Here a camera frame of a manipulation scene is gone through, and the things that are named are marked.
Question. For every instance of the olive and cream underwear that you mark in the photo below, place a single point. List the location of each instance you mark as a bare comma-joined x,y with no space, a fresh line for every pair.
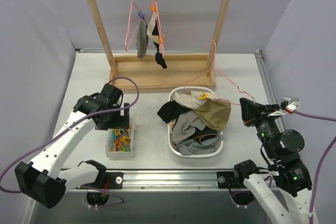
214,113

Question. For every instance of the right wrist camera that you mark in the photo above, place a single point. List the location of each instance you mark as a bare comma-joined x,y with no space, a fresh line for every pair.
288,106

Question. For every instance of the black garment in basket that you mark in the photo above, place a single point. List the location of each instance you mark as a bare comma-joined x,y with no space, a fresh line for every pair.
171,110

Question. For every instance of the white clothespin box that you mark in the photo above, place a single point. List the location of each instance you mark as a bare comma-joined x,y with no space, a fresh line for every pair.
119,143

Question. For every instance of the purple clothespin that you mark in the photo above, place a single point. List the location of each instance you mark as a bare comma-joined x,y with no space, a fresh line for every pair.
141,14

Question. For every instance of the pink wire hanger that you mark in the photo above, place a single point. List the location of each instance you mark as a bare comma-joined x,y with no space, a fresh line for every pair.
154,2
223,77
129,37

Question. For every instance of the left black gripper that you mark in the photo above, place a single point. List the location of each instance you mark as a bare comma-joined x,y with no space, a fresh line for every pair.
115,121

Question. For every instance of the yellow clothespin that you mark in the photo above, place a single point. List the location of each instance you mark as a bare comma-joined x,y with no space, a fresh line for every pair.
206,95

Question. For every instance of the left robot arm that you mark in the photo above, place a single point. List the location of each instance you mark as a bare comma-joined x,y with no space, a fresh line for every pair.
53,156

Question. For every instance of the white laundry basket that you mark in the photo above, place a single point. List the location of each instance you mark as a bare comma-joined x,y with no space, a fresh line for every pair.
219,145

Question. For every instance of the black and cream underwear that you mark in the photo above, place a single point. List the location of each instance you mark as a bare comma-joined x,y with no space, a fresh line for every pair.
157,48

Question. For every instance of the grey underwear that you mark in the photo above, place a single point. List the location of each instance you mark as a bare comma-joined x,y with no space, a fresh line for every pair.
142,39

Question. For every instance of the orange clothespin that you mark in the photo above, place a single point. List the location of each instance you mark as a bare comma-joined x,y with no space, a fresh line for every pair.
159,39
153,8

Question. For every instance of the wooden clothes rack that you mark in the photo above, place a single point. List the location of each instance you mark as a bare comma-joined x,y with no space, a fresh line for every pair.
184,67

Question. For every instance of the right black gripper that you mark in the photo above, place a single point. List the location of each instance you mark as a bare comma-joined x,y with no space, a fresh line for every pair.
255,117

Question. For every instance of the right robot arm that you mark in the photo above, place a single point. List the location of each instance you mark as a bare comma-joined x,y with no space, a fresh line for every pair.
284,189

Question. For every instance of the striped garment in basket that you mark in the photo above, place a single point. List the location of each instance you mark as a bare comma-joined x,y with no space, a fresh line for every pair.
201,142

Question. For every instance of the grey garment in basket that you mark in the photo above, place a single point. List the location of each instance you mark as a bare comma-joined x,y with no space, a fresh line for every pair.
185,126

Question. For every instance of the aluminium front rail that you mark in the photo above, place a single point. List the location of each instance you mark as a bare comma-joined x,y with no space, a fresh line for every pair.
168,179

